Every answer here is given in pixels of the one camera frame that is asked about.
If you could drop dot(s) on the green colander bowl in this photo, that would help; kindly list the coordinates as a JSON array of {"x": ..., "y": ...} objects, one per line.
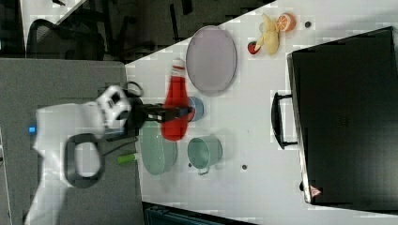
[{"x": 158, "y": 154}]

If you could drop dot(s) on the small blue bowl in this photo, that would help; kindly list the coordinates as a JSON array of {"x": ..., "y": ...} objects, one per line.
[{"x": 198, "y": 109}]

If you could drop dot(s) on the plush orange slice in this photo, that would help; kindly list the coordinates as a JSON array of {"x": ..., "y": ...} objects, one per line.
[{"x": 286, "y": 22}]

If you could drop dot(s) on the grey round plate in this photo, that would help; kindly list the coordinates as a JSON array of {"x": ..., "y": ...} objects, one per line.
[{"x": 211, "y": 60}]

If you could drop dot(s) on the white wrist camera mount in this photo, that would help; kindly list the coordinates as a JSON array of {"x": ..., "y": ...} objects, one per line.
[{"x": 115, "y": 103}]

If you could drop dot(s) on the red plush strawberry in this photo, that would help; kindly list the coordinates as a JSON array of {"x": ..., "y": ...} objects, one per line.
[{"x": 251, "y": 48}]

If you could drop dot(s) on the red plush ketchup bottle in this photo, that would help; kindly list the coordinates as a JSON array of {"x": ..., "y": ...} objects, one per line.
[{"x": 175, "y": 130}]

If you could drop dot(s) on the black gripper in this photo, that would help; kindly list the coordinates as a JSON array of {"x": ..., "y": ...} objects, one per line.
[{"x": 140, "y": 112}]

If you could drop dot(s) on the black office chair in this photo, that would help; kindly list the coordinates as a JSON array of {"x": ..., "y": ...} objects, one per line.
[{"x": 47, "y": 40}]

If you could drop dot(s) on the yellow plush banana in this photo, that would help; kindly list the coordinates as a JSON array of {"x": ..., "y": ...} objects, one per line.
[{"x": 270, "y": 36}]

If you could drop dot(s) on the green metal pot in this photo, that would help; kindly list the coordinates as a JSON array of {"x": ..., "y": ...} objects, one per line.
[{"x": 204, "y": 152}]

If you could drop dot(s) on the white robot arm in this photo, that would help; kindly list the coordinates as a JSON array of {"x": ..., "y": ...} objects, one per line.
[{"x": 63, "y": 128}]

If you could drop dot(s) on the black toaster oven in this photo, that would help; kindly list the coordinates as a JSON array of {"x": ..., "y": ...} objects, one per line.
[{"x": 345, "y": 106}]

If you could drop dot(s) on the green marker pen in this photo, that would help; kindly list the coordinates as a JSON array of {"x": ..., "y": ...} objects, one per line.
[{"x": 127, "y": 158}]

